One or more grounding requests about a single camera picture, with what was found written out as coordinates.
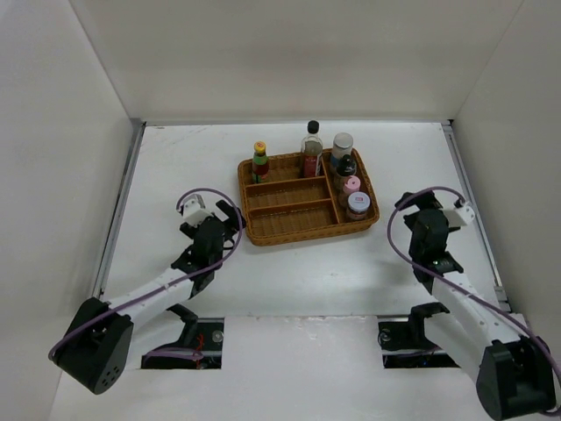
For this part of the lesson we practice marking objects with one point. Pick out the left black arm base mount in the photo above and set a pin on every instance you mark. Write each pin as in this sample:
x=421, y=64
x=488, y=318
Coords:
x=199, y=345

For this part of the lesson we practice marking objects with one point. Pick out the aluminium table rail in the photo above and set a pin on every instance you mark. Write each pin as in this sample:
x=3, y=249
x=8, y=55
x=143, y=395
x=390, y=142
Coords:
x=500, y=292
x=100, y=279

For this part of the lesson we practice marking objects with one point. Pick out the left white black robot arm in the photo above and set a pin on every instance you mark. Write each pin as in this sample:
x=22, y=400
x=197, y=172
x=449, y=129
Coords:
x=95, y=348

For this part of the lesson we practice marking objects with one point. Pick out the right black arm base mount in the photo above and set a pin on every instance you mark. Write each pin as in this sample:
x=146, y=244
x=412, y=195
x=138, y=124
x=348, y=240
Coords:
x=403, y=342

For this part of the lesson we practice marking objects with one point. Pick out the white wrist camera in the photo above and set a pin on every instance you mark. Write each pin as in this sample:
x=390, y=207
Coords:
x=460, y=214
x=193, y=210

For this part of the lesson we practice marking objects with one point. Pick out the left aluminium table rail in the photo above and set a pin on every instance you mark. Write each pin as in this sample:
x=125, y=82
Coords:
x=100, y=279

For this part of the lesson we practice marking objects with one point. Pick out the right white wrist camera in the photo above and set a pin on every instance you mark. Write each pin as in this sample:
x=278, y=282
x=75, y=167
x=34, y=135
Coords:
x=460, y=214

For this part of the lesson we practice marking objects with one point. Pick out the black cap clear sauce bottle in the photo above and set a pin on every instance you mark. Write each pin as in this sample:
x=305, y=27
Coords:
x=311, y=151

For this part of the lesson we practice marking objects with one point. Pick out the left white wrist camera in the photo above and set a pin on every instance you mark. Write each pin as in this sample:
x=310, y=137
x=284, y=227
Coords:
x=193, y=210

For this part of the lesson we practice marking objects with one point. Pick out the yellow cap red sauce bottle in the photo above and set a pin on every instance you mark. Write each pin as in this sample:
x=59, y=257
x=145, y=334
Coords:
x=260, y=163

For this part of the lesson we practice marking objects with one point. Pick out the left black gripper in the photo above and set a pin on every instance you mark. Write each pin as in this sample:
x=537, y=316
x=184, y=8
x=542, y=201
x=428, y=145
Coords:
x=232, y=221

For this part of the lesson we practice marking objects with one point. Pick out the clear lid red label jar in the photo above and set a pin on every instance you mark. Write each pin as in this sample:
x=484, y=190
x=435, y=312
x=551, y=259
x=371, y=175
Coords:
x=358, y=204

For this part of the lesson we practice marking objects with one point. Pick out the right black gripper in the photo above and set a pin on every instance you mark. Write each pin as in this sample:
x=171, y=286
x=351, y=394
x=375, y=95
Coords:
x=428, y=201

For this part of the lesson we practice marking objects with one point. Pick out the brown wicker divided tray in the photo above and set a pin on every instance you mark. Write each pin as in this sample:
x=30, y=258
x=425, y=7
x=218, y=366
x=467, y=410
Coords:
x=287, y=208

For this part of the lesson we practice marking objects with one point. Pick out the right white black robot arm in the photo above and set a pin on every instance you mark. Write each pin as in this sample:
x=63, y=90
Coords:
x=512, y=369

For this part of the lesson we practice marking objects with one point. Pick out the black cap pepper grinder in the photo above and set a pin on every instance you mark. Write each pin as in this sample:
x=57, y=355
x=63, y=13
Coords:
x=346, y=167

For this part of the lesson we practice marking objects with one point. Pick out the right aluminium table rail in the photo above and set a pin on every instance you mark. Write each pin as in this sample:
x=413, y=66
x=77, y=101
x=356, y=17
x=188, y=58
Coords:
x=500, y=292

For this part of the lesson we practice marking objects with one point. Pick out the pink cap spice jar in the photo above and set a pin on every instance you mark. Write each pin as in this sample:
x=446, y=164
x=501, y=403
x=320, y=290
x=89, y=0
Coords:
x=351, y=185

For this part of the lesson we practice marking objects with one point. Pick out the silver cap blue spice jar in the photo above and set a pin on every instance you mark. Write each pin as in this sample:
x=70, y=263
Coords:
x=342, y=145

